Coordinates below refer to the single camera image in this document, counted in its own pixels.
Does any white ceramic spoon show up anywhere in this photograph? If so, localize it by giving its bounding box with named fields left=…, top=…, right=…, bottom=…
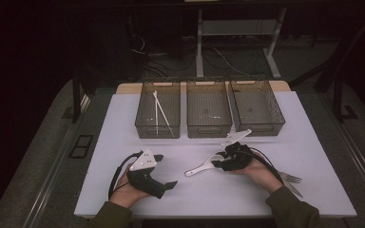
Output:
left=184, top=153, right=226, bottom=178

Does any black metal stand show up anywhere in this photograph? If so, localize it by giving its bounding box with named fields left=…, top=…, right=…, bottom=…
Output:
left=332, top=75, right=359, bottom=124
left=71, top=70, right=91, bottom=124

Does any white metal desk frame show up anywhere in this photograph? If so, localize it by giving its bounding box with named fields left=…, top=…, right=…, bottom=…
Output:
left=195, top=8, right=288, bottom=80

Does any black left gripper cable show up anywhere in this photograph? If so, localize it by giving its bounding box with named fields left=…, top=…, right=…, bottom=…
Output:
left=107, top=151, right=144, bottom=201

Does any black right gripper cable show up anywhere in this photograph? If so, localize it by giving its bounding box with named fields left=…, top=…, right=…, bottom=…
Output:
left=249, top=146, right=285, bottom=185

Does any black floor outlet frame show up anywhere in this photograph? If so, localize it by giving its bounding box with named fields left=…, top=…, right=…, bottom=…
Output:
left=68, top=134, right=94, bottom=160

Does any white floor cable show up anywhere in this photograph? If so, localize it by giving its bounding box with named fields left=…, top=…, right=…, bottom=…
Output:
left=202, top=46, right=255, bottom=79

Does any person's right hand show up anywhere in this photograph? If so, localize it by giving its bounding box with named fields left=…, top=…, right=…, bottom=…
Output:
left=231, top=156, right=284, bottom=195

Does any translucent grey storage bin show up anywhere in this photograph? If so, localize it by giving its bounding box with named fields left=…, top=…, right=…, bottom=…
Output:
left=134, top=80, right=182, bottom=140
left=227, top=79, right=286, bottom=138
left=185, top=79, right=233, bottom=139

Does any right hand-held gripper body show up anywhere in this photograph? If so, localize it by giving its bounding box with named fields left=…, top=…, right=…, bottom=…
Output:
left=221, top=128, right=255, bottom=173

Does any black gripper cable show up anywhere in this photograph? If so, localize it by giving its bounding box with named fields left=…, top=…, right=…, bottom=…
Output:
left=249, top=146, right=285, bottom=185
left=107, top=151, right=144, bottom=201

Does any person's left hand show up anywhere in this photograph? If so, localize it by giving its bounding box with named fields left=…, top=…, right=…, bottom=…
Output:
left=108, top=167, right=151, bottom=209

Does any black floor cable tangle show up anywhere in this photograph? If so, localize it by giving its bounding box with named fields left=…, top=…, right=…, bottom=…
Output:
left=129, top=34, right=198, bottom=79

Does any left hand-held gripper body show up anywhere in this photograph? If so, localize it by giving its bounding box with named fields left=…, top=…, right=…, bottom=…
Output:
left=126, top=148, right=167, bottom=200

